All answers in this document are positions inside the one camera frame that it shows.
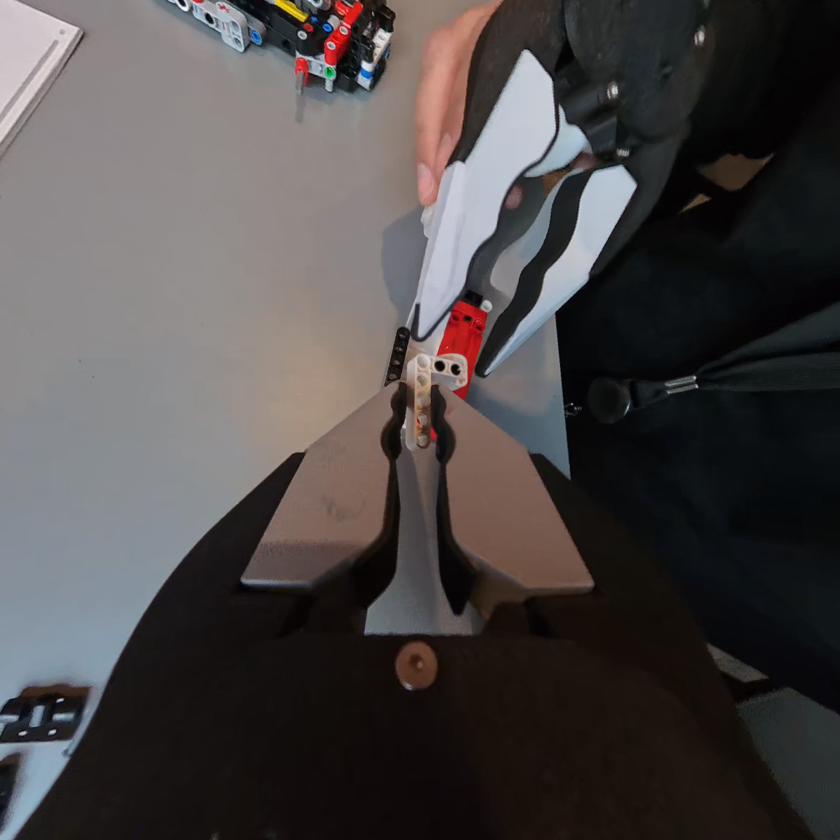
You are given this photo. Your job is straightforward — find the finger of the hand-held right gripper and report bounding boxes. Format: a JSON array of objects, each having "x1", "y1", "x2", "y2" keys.
[
  {"x1": 474, "y1": 163, "x2": 639, "y2": 378},
  {"x1": 413, "y1": 49, "x2": 592, "y2": 342}
]

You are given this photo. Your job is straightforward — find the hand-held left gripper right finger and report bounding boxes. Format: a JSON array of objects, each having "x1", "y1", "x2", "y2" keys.
[{"x1": 430, "y1": 387, "x2": 595, "y2": 616}]

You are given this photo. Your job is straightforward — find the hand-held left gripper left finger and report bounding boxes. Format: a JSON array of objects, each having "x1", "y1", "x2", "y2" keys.
[{"x1": 241, "y1": 382, "x2": 409, "y2": 614}]

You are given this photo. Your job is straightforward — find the white L-shaped brick beam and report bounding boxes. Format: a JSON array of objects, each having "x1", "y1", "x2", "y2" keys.
[{"x1": 405, "y1": 354, "x2": 437, "y2": 452}]

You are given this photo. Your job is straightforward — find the red and white brick panel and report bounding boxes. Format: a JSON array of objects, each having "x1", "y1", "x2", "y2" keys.
[{"x1": 384, "y1": 292, "x2": 493, "y2": 401}]

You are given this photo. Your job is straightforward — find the person's right hand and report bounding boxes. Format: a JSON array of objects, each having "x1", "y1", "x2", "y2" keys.
[{"x1": 415, "y1": 3, "x2": 503, "y2": 207}]

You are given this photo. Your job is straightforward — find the black straight brick beam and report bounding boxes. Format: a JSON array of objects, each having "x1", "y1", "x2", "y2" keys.
[{"x1": 384, "y1": 326, "x2": 412, "y2": 388}]

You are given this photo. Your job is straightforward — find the person's black clothing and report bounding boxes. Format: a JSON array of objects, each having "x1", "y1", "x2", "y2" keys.
[{"x1": 558, "y1": 98, "x2": 840, "y2": 713}]

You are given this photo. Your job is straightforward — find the multicoloured toy brick car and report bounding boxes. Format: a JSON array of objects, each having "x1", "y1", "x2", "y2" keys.
[{"x1": 164, "y1": 0, "x2": 398, "y2": 96}]

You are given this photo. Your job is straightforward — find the black brick plate with holes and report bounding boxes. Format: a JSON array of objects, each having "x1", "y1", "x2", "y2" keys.
[{"x1": 0, "y1": 684, "x2": 91, "y2": 744}]

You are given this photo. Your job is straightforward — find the open instruction booklet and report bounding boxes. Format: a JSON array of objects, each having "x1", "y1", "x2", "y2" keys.
[{"x1": 0, "y1": 0, "x2": 85, "y2": 158}]

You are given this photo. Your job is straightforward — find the black strap with metal clip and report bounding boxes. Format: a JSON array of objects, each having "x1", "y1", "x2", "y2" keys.
[{"x1": 587, "y1": 341, "x2": 840, "y2": 425}]

